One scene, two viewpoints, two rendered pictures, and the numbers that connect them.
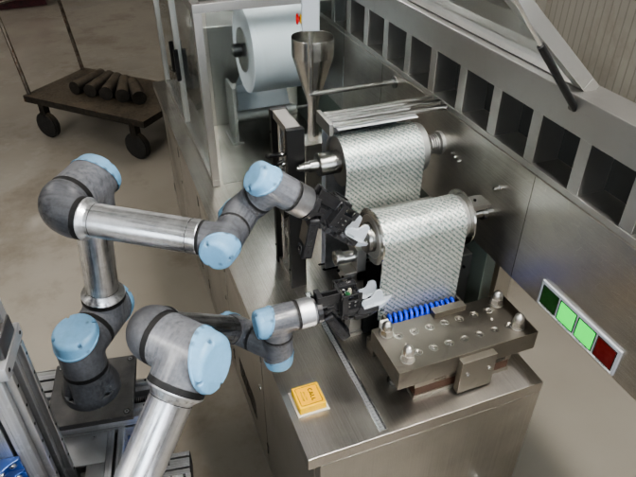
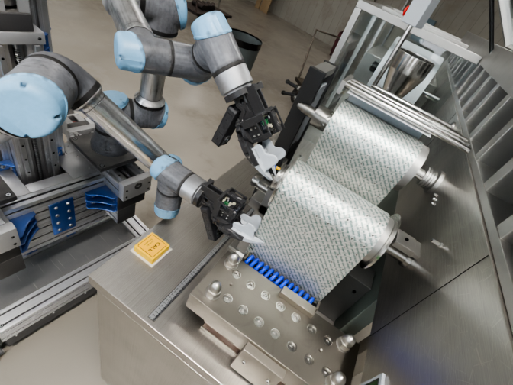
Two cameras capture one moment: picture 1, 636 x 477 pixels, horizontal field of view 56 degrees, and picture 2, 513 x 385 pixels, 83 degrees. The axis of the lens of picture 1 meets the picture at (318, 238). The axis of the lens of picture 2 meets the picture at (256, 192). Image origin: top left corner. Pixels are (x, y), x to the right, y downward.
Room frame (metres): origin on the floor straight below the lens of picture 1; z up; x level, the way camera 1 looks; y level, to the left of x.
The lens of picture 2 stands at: (0.70, -0.42, 1.65)
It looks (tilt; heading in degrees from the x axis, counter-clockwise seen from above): 39 degrees down; 34
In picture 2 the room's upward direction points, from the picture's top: 25 degrees clockwise
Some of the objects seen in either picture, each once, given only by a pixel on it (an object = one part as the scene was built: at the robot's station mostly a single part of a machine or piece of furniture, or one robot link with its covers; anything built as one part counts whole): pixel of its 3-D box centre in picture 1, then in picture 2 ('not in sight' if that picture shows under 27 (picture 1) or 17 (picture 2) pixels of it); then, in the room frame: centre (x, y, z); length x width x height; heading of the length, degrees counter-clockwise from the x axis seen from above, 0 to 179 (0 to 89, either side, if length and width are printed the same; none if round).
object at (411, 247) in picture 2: (476, 202); (407, 243); (1.32, -0.42, 1.28); 0.06 x 0.05 x 0.02; 111
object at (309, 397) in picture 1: (309, 397); (152, 247); (0.98, 0.02, 0.91); 0.07 x 0.07 x 0.02; 21
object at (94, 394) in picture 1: (89, 377); (111, 136); (1.09, 0.62, 0.87); 0.15 x 0.15 x 0.10
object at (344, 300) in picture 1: (336, 302); (219, 204); (1.11, -0.05, 1.12); 0.12 x 0.08 x 0.09; 111
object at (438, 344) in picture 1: (452, 338); (273, 325); (1.10, -0.35, 1.00); 0.40 x 0.16 x 0.06; 111
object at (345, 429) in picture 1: (278, 183); (330, 160); (2.11, 0.16, 0.88); 2.52 x 0.66 x 0.04; 21
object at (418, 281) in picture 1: (419, 283); (294, 258); (1.20, -0.27, 1.11); 0.23 x 0.01 x 0.18; 111
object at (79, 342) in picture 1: (79, 344); (113, 111); (1.10, 0.62, 0.98); 0.13 x 0.12 x 0.14; 167
